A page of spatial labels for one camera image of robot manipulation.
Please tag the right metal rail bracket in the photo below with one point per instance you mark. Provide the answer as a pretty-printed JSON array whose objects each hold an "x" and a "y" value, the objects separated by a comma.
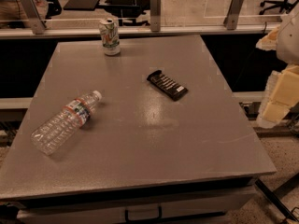
[{"x": 231, "y": 20}]

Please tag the green white soda can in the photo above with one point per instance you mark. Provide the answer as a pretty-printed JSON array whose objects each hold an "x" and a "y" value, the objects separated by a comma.
[{"x": 109, "y": 36}]

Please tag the grey table drawer with handle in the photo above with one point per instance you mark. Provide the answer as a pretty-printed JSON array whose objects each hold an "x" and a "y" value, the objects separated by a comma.
[{"x": 203, "y": 207}]

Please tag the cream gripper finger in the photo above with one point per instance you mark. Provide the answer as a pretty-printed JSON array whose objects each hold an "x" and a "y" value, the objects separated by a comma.
[
  {"x": 269, "y": 41},
  {"x": 281, "y": 94}
]

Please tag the black rxbar chocolate bar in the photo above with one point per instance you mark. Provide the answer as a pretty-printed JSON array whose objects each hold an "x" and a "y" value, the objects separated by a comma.
[{"x": 167, "y": 85}]

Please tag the metal rail bracket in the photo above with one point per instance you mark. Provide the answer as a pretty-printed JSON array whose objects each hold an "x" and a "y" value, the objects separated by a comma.
[
  {"x": 37, "y": 25},
  {"x": 155, "y": 15},
  {"x": 231, "y": 20}
]

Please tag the black flat panel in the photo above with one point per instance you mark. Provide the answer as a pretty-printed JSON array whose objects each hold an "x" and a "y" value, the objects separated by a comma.
[{"x": 88, "y": 5}]

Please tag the left metal rail bracket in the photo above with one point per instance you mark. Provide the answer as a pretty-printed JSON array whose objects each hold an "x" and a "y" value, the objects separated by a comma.
[{"x": 37, "y": 25}]

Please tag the middle metal rail bracket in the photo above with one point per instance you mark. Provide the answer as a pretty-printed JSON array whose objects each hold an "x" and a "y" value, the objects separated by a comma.
[{"x": 155, "y": 15}]

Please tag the clear plastic water bottle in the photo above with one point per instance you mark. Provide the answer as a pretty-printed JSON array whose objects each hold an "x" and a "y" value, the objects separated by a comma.
[{"x": 58, "y": 129}]

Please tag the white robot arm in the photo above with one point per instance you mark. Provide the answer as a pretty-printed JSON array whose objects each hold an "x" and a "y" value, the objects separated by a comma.
[{"x": 287, "y": 49}]

